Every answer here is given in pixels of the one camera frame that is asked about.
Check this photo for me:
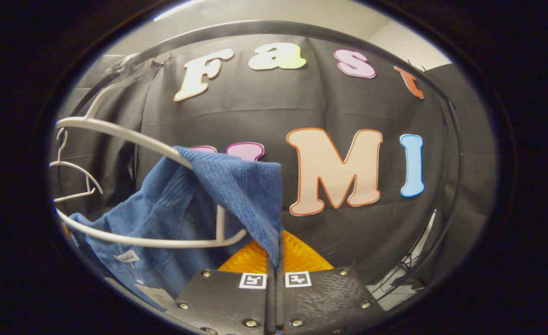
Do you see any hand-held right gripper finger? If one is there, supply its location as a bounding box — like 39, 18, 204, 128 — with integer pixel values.
166, 240, 277, 335
276, 230, 386, 335

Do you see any blue knit garment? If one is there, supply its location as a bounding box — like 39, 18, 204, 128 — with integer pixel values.
69, 146, 284, 310

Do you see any white hanger with taped hook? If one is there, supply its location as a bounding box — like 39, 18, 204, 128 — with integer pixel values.
53, 54, 249, 249

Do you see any white plastic hanger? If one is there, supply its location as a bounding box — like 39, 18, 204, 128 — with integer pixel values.
48, 128, 104, 204

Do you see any black backdrop cloth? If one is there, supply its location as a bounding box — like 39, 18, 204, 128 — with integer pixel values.
50, 35, 498, 298

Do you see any black rack stand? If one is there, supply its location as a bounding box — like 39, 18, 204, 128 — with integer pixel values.
374, 91, 464, 301

